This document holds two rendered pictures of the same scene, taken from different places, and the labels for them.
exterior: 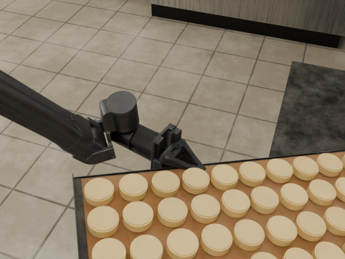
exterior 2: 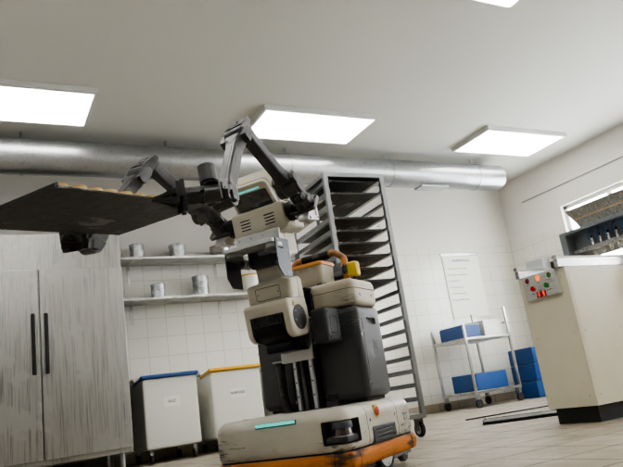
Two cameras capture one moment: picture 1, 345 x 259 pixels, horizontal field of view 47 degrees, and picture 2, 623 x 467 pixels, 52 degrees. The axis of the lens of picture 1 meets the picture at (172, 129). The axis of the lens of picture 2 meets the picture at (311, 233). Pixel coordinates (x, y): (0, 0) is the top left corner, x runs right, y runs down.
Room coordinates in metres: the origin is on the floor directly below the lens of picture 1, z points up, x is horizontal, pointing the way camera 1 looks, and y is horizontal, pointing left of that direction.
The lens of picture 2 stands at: (2.03, -1.12, 0.30)
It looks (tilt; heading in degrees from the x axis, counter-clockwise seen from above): 15 degrees up; 131
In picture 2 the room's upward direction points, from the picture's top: 8 degrees counter-clockwise
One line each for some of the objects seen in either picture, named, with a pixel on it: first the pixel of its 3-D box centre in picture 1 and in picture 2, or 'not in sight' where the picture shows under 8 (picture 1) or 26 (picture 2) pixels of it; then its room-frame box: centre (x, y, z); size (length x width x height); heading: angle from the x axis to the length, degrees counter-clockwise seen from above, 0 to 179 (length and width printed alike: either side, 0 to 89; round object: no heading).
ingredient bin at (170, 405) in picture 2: not in sight; (163, 417); (-3.34, 2.49, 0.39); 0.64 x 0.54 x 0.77; 163
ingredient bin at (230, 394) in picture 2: not in sight; (228, 409); (-3.12, 3.11, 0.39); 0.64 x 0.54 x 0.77; 161
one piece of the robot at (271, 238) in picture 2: not in sight; (258, 258); (0.12, 0.70, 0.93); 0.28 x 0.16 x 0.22; 14
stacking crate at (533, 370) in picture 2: not in sight; (540, 371); (-1.57, 6.91, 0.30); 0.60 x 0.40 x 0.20; 70
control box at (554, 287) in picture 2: not in sight; (541, 284); (0.54, 2.47, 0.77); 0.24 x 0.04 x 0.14; 162
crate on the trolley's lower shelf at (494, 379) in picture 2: not in sight; (479, 381); (-1.96, 6.03, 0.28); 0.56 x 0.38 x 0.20; 78
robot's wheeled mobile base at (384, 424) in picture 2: not in sight; (319, 437); (0.05, 0.99, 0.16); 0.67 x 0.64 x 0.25; 104
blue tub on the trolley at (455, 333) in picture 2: not in sight; (460, 333); (-1.98, 5.83, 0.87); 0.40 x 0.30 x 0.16; 164
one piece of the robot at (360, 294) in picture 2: not in sight; (314, 338); (0.03, 1.07, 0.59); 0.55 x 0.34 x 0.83; 14
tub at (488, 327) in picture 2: not in sight; (479, 330); (-1.92, 6.21, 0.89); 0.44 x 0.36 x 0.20; 169
